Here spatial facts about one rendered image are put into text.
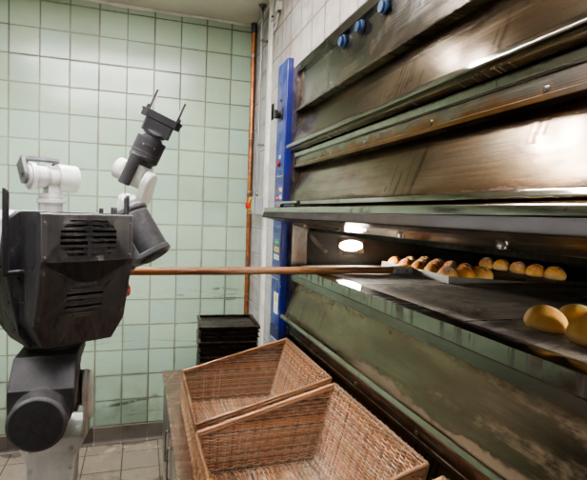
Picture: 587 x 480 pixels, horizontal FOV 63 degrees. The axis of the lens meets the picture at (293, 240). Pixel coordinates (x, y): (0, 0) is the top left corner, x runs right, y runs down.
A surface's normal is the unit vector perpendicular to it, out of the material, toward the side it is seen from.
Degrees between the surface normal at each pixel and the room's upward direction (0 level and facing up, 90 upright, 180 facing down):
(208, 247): 90
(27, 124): 90
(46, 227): 90
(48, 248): 90
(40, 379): 45
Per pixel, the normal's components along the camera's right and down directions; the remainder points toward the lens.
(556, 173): -0.88, -0.36
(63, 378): 0.25, -0.66
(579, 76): -0.95, -0.02
